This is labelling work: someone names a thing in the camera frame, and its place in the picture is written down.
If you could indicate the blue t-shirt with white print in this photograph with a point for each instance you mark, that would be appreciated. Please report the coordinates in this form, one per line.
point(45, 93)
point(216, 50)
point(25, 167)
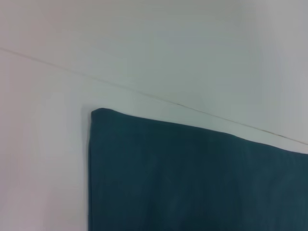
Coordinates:
point(192, 180)

